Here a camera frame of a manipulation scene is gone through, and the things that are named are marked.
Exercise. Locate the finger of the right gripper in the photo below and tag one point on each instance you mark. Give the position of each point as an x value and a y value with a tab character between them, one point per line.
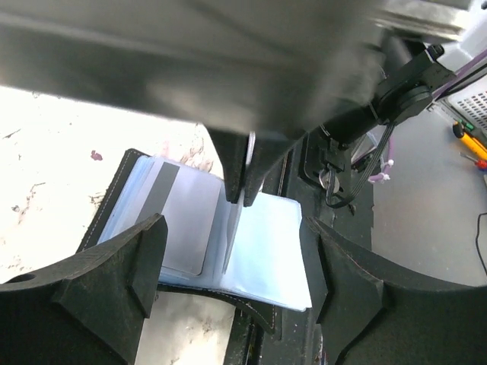
268	149

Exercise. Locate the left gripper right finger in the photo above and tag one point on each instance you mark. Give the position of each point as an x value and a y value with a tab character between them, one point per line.
412	318

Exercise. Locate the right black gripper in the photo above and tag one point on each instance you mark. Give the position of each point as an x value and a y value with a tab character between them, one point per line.
277	67

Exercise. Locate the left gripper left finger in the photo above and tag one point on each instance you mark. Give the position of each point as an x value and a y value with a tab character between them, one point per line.
89	308

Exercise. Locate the black leather card holder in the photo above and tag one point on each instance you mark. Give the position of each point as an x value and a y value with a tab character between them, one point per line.
248	256

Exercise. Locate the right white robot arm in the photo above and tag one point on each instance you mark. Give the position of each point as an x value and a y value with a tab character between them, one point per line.
411	38

